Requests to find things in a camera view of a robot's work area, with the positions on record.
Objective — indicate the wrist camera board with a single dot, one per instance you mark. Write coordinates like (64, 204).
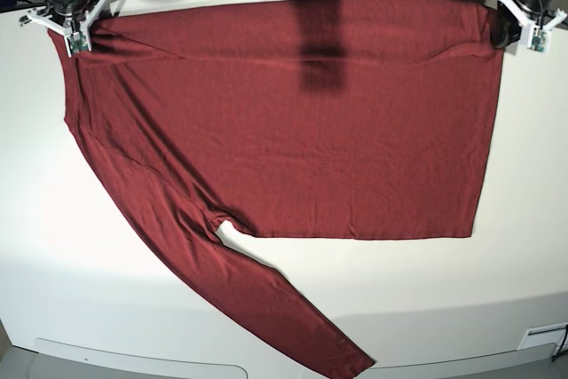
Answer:
(539, 40)
(77, 42)

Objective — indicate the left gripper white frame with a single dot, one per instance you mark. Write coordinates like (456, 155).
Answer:
(512, 22)

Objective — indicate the dark red long-sleeve shirt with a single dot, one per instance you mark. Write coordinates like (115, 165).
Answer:
(339, 119)

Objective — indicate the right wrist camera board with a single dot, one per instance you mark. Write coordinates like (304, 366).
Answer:
(77, 42)

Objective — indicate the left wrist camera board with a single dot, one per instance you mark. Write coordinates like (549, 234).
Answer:
(539, 40)

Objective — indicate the white label plate on table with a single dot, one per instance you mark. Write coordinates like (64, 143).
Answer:
(534, 337)

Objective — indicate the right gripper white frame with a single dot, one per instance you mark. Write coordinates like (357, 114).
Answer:
(65, 17)

